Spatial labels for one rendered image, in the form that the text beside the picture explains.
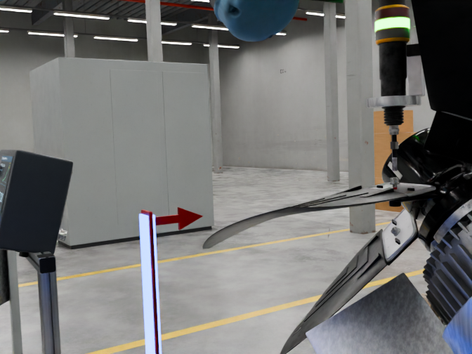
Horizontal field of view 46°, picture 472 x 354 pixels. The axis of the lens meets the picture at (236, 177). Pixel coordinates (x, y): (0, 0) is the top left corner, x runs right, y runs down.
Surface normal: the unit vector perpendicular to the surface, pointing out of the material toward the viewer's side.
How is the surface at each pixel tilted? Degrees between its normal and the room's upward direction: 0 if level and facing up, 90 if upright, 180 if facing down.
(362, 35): 90
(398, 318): 55
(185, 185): 90
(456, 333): 99
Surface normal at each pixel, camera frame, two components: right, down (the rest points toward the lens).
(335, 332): -0.37, -0.50
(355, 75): -0.84, 0.07
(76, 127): 0.55, 0.04
